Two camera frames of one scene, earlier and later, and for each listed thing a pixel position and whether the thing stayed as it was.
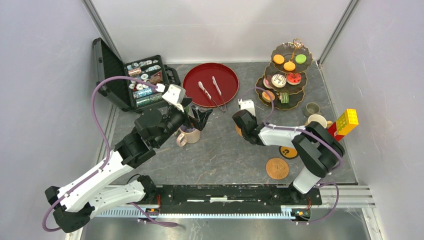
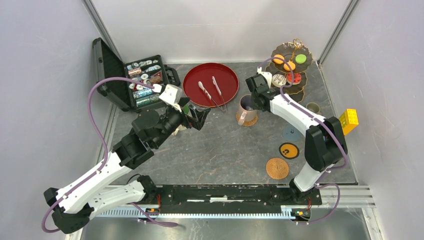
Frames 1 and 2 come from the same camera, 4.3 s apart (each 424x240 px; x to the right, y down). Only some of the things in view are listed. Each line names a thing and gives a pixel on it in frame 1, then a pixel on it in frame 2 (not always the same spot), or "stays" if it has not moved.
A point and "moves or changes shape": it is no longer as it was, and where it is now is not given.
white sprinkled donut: (278, 80) stays
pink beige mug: (184, 137) moves or changes shape
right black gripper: (252, 116) to (254, 103)
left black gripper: (200, 117) stays
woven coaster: (277, 168) stays
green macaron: (300, 58) stays
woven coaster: (238, 130) moves or changes shape
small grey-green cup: (312, 108) stays
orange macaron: (289, 66) stays
